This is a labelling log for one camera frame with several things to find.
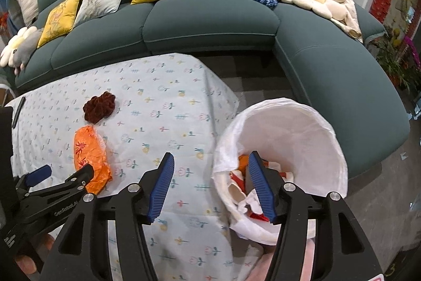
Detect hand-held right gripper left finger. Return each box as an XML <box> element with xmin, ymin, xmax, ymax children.
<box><xmin>41</xmin><ymin>152</ymin><xmax>176</xmax><ymax>281</ymax></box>

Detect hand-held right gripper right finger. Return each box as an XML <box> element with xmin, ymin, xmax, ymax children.
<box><xmin>247</xmin><ymin>151</ymin><xmax>384</xmax><ymax>281</ymax></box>

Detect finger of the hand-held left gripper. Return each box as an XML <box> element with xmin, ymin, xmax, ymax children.
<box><xmin>23</xmin><ymin>163</ymin><xmax>95</xmax><ymax>206</ymax></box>
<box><xmin>15</xmin><ymin>165</ymin><xmax>52</xmax><ymax>195</ymax></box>

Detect orange plastic bag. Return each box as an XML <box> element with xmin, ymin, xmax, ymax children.
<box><xmin>73</xmin><ymin>125</ymin><xmax>113</xmax><ymax>195</ymax></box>

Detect white-lined trash bin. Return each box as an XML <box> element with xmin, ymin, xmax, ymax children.
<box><xmin>212</xmin><ymin>97</ymin><xmax>348</xmax><ymax>245</ymax></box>

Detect person's left hand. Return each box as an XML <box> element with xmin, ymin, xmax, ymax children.
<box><xmin>15</xmin><ymin>233</ymin><xmax>56</xmax><ymax>273</ymax></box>

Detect white crumpled paper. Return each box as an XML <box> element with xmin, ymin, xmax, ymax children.
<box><xmin>229</xmin><ymin>183</ymin><xmax>264</xmax><ymax>215</ymax></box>

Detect orange wrapper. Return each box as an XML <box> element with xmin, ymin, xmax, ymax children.
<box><xmin>238</xmin><ymin>154</ymin><xmax>252</xmax><ymax>177</ymax></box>

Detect black marker pen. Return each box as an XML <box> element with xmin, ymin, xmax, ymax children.
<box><xmin>11</xmin><ymin>97</ymin><xmax>26</xmax><ymax>129</ymax></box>

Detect dark red scrunchie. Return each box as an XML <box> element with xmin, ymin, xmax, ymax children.
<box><xmin>83</xmin><ymin>91</ymin><xmax>116</xmax><ymax>124</ymax></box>

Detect person's pink pants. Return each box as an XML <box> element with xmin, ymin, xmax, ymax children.
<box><xmin>230</xmin><ymin>228</ymin><xmax>318</xmax><ymax>281</ymax></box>

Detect floral tablecloth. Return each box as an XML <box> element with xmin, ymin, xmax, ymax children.
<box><xmin>7</xmin><ymin>52</ymin><xmax>240</xmax><ymax>281</ymax></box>

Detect grey plush toy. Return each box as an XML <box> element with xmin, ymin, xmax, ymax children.
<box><xmin>11</xmin><ymin>33</ymin><xmax>42</xmax><ymax>75</ymax></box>

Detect teal sectional sofa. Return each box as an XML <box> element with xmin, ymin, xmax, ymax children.
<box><xmin>15</xmin><ymin>0</ymin><xmax>411</xmax><ymax>181</ymax></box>

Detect potted green plant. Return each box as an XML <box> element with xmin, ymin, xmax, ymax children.
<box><xmin>374</xmin><ymin>27</ymin><xmax>421</xmax><ymax>95</ymax></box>

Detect beige blanket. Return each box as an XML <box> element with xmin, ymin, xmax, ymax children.
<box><xmin>329</xmin><ymin>0</ymin><xmax>364</xmax><ymax>44</ymax></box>

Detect purple orchid flowers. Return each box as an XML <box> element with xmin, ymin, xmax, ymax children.
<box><xmin>404</xmin><ymin>36</ymin><xmax>421</xmax><ymax>68</ymax></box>

